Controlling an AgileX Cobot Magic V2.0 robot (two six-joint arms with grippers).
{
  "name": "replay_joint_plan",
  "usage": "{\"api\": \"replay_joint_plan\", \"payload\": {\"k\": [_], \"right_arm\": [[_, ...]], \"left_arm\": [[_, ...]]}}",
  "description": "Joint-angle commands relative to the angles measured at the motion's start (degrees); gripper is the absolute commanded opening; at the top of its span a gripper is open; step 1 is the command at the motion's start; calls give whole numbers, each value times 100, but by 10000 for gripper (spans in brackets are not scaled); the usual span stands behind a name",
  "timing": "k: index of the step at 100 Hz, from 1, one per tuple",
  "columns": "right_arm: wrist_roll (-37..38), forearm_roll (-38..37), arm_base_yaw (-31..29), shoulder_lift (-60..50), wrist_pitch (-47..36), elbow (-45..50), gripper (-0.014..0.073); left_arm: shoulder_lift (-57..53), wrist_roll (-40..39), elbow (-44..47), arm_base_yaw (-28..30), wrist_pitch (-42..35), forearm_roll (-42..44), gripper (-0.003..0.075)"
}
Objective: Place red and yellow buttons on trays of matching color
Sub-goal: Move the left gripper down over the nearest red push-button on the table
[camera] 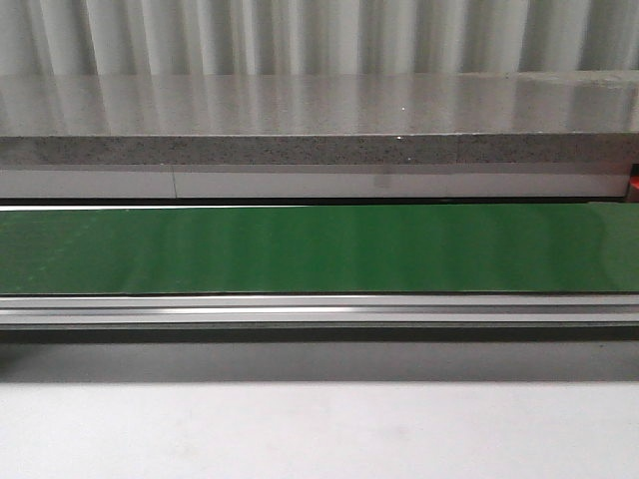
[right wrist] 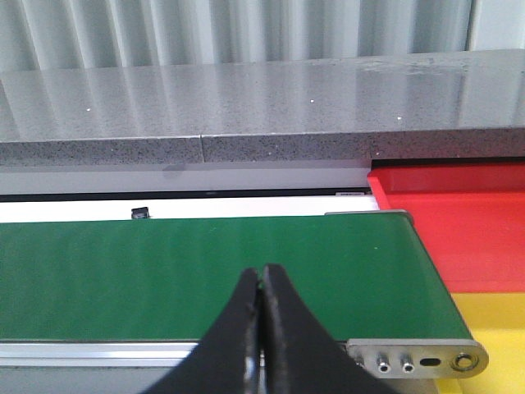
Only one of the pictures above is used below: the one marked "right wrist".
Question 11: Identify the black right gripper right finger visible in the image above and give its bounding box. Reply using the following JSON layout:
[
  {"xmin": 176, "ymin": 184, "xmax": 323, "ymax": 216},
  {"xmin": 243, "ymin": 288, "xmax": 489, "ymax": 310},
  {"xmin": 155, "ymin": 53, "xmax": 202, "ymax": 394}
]
[{"xmin": 262, "ymin": 264, "xmax": 390, "ymax": 393}]

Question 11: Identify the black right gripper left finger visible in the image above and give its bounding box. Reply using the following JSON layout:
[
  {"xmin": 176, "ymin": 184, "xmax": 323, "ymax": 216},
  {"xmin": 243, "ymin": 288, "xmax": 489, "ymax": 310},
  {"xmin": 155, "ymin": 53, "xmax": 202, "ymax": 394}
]
[{"xmin": 144, "ymin": 268, "xmax": 260, "ymax": 393}]

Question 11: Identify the green conveyor belt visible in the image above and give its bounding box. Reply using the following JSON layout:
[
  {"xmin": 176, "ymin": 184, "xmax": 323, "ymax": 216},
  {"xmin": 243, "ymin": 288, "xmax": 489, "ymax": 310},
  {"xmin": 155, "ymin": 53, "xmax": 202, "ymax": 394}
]
[{"xmin": 1, "ymin": 211, "xmax": 489, "ymax": 378}]

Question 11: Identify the small black sensor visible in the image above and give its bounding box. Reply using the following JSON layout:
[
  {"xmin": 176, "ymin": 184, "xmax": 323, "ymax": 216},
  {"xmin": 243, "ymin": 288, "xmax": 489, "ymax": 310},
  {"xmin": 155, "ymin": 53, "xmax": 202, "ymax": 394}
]
[{"xmin": 131, "ymin": 207, "xmax": 150, "ymax": 220}]

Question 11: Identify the yellow plastic tray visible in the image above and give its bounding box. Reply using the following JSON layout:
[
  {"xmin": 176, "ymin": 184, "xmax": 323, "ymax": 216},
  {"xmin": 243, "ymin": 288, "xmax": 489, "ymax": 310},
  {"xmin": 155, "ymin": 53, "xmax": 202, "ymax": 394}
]
[{"xmin": 436, "ymin": 293, "xmax": 524, "ymax": 393}]

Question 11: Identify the red plastic tray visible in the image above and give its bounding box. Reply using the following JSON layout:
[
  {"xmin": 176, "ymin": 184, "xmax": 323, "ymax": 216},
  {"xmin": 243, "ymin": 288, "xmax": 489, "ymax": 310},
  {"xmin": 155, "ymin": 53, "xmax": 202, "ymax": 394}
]
[{"xmin": 367, "ymin": 162, "xmax": 524, "ymax": 292}]

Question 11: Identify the white corrugated curtain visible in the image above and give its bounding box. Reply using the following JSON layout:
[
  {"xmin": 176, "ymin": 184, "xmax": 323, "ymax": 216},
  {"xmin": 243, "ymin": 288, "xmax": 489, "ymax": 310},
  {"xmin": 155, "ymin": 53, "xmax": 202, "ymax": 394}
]
[{"xmin": 1, "ymin": 1, "xmax": 524, "ymax": 71}]

